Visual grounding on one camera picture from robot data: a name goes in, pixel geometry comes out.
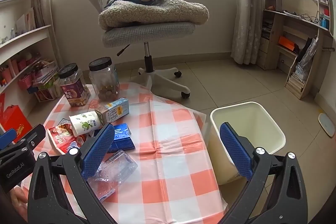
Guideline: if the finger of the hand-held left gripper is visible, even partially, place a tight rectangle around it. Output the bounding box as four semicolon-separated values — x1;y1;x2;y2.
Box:
0;128;17;151
0;124;46;159

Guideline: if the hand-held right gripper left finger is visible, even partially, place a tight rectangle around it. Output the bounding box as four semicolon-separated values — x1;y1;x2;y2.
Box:
28;123;116;224

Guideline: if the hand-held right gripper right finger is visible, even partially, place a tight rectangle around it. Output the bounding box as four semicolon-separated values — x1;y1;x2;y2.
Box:
219;122;309;224

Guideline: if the clear plastic bottle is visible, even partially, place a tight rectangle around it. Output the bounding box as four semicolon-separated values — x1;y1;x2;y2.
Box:
67;141;138;202

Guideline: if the blue cardboard box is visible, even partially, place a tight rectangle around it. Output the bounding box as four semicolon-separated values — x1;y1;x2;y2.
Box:
93;123;136;153

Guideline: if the red snack packet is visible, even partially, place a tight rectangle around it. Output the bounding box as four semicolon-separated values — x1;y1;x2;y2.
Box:
48;124;87;153

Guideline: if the white paper cup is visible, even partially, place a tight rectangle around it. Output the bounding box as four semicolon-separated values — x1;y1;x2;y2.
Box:
69;110;103;137

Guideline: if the white trash bin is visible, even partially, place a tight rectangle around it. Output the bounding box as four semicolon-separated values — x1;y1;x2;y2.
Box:
209;101;286;186

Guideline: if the light blue milk carton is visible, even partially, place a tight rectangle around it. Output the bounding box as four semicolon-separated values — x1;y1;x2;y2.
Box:
95;98;130;123

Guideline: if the person's left hand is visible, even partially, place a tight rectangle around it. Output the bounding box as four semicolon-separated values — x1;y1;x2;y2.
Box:
10;185;29;216

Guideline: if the red gift box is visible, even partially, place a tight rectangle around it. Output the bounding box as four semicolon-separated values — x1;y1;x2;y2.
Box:
0;105;33;144

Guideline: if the pink basket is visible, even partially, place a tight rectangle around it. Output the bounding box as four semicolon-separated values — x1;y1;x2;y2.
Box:
18;74;34;89

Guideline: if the purple label nut jar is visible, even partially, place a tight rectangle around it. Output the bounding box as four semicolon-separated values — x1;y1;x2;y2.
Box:
57;63;91;107

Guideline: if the clear plastic nut jar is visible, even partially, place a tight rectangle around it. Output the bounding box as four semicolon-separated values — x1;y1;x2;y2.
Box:
88;57;121;102

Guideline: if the white bathroom scale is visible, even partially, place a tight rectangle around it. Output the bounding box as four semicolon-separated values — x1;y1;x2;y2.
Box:
318;113;336;138

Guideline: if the white bookshelf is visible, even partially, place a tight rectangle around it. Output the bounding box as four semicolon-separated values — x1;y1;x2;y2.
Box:
0;0;63;119

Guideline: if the silver plastic bag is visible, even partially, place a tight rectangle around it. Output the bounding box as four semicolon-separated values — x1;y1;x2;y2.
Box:
294;36;319;83

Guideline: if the orange box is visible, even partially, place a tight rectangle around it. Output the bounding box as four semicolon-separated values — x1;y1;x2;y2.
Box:
278;35;296;51

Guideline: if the grey office chair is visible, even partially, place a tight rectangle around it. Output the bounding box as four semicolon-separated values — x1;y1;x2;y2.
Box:
87;0;210;98

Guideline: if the beige curtain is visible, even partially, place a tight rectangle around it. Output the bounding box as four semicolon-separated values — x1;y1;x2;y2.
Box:
230;0;267;65
31;0;63;75

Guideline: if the wooden desk shelf unit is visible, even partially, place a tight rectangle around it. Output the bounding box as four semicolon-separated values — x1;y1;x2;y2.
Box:
256;0;334;100

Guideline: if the beige fleece blanket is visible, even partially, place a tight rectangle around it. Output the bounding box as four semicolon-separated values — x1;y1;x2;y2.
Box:
98;0;210;30

